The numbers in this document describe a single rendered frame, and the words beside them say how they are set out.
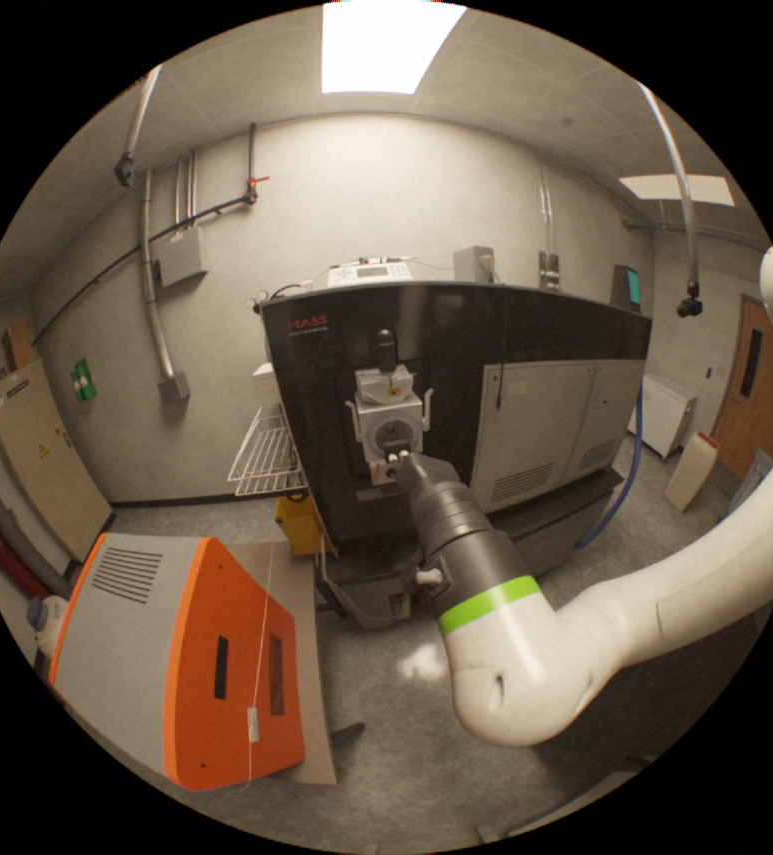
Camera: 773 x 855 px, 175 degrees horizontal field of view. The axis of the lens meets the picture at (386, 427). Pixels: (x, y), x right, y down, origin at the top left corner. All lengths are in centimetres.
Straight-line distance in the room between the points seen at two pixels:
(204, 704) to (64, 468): 296
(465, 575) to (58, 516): 318
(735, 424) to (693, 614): 371
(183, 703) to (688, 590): 50
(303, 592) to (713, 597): 84
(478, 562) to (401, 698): 125
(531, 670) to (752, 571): 17
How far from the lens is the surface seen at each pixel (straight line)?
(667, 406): 340
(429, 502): 26
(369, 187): 174
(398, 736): 145
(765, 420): 392
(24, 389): 319
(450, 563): 21
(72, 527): 325
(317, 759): 77
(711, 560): 25
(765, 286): 44
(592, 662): 22
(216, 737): 47
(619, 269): 109
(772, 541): 25
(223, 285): 173
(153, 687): 43
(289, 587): 85
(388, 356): 38
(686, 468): 280
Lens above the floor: 142
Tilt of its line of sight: 30 degrees down
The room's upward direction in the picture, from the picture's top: 5 degrees counter-clockwise
